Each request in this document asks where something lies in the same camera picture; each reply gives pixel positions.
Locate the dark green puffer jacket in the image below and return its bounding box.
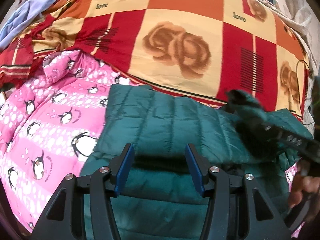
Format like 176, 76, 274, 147
81, 85, 298, 239

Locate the person's right hand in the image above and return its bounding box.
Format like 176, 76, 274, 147
288, 159, 319, 223

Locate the pink penguin quilt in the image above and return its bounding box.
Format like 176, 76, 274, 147
1, 50, 131, 232

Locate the white curtain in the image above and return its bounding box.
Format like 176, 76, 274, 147
275, 0, 319, 61

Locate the red rose pattern blanket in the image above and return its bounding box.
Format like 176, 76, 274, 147
1, 0, 309, 118

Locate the light blue cloth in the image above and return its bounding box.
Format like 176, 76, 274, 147
1, 0, 56, 51

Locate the black cable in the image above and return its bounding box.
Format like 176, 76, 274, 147
295, 59, 316, 126

